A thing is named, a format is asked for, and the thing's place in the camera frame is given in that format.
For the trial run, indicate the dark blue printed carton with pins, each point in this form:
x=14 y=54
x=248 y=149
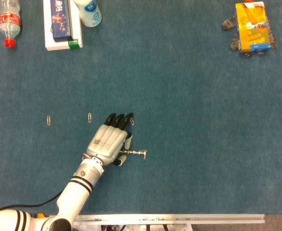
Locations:
x=61 y=21

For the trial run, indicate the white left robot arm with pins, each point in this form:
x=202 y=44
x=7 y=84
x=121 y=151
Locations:
x=75 y=192

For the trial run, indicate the yellow snack box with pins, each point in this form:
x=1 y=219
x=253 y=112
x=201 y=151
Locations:
x=251 y=29

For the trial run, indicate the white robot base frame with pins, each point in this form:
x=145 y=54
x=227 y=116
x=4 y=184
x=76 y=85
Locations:
x=133 y=228

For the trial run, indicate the clear plastic bottle red cap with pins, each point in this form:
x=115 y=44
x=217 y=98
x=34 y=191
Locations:
x=9 y=21

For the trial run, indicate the silver paper clip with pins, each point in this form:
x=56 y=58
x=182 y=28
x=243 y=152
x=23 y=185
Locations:
x=132 y=122
x=143 y=150
x=144 y=153
x=145 y=156
x=89 y=117
x=48 y=120

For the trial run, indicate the teal felt table cover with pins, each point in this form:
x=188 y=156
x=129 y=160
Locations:
x=179 y=168

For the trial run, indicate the aluminium profile rail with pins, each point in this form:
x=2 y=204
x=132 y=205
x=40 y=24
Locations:
x=174 y=219

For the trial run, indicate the white light-blue drink bottle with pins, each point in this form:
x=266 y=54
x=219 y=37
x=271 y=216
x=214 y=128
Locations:
x=90 y=13

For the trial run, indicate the grey knitted glove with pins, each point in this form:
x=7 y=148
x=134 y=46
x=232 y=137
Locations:
x=228 y=23

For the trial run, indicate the white flat box green corner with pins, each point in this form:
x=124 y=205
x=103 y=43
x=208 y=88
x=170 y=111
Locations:
x=76 y=33

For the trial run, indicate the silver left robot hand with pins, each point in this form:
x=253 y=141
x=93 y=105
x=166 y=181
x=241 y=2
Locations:
x=107 y=144

